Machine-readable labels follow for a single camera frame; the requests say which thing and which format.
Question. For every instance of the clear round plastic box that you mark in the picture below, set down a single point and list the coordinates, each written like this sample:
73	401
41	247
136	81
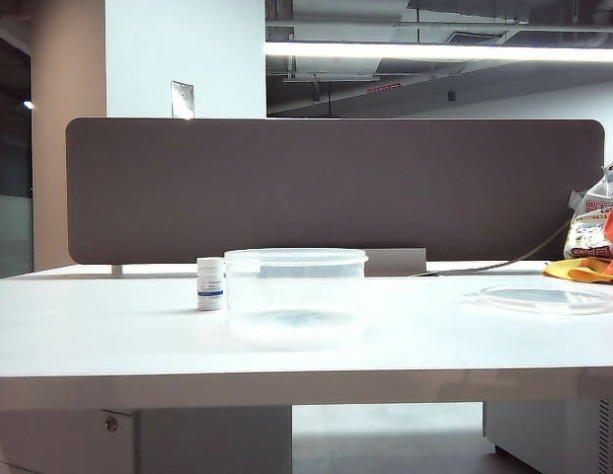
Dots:
296	296

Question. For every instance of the small white medicine bottle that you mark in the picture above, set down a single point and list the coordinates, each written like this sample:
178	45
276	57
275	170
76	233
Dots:
210	286

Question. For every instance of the clear round box lid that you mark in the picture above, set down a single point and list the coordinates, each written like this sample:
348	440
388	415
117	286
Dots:
538	296

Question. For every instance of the round drawer lock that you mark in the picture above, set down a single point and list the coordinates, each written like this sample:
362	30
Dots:
110	423

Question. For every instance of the gray desk divider panel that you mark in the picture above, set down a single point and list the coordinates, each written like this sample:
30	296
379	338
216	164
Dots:
286	187

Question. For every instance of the red ceiling sign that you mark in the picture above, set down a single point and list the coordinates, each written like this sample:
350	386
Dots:
384	87

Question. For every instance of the small grey divider foot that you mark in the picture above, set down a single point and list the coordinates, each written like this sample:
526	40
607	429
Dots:
117	269

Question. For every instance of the long ceiling light strip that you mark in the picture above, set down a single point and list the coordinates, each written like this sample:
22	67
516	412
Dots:
434	51

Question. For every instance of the white drawer cabinet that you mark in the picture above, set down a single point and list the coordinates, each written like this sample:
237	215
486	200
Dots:
187	439

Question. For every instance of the yellow cloth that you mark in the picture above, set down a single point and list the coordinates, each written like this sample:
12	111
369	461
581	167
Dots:
577	271

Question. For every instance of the printed plastic bag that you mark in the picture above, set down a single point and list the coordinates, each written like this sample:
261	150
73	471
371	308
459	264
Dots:
590	227

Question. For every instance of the white vented cabinet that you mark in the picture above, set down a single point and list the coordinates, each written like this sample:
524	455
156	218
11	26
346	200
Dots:
548	434

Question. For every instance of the grey divider mounting bracket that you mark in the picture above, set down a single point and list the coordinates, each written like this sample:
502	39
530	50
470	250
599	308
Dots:
397	261

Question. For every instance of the silver wall plate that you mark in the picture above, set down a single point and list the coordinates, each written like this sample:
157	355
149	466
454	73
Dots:
182	99

